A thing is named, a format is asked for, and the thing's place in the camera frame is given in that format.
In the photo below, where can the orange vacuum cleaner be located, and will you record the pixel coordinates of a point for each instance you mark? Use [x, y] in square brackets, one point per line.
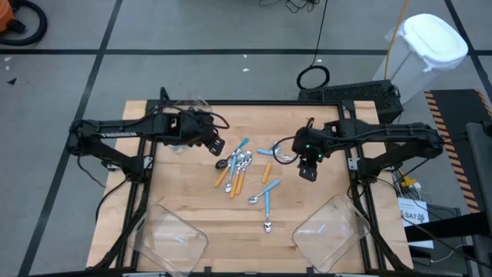
[4, 17]

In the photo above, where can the black floor scrap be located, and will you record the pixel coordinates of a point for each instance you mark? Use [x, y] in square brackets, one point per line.
[12, 81]

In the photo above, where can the dark grey cart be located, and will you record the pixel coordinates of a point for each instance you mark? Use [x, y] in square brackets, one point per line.
[482, 161]

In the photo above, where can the white paper label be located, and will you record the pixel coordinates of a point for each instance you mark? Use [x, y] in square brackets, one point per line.
[411, 209]

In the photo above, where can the clear plastic tray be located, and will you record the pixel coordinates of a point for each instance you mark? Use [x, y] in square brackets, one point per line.
[169, 238]
[200, 103]
[330, 238]

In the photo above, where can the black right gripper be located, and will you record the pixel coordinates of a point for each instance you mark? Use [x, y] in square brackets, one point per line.
[311, 142]

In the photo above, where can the white aluminium bar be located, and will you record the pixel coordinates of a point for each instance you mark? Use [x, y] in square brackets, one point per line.
[144, 275]
[348, 275]

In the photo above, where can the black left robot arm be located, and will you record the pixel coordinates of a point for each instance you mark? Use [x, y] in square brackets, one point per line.
[119, 132]

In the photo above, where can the black metal beam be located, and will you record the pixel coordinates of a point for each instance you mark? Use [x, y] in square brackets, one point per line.
[449, 230]

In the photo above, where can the black hazard-striped mat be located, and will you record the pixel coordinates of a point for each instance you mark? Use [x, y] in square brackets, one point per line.
[457, 111]

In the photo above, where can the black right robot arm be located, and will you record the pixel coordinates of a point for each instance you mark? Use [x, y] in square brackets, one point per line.
[384, 132]

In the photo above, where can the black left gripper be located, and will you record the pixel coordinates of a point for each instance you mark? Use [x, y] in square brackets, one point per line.
[192, 129]

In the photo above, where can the black aluminium table frame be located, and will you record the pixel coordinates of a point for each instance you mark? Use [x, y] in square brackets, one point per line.
[269, 102]

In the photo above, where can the black table clamp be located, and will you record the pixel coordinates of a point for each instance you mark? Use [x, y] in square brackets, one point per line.
[207, 271]
[310, 271]

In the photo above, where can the clear bin with white lid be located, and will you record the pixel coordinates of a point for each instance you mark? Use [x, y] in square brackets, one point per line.
[434, 38]

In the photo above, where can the black computer case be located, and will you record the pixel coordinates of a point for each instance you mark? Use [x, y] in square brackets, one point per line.
[353, 94]

